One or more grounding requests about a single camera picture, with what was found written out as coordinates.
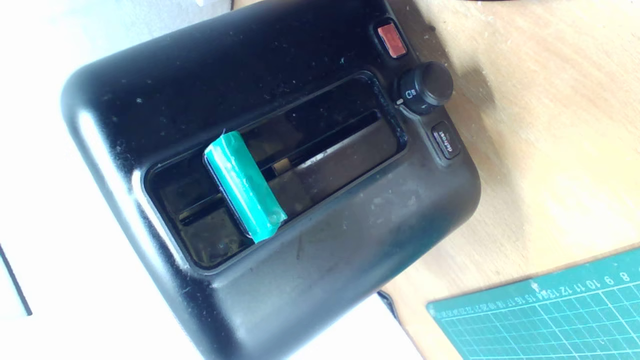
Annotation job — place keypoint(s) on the green cutting mat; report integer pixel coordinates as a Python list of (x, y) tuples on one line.
[(550, 320)]

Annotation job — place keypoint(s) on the green taped toaster lever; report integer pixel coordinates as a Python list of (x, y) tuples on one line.
[(245, 185)]

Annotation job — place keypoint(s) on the black defrost toaster button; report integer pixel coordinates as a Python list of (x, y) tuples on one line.
[(446, 141)]

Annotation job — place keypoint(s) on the black toaster dial knob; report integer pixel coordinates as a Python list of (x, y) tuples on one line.
[(430, 87)]

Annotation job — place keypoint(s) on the black two-slot toaster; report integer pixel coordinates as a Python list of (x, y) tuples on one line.
[(310, 285)]

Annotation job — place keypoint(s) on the red toaster button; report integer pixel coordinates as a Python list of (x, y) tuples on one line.
[(391, 39)]

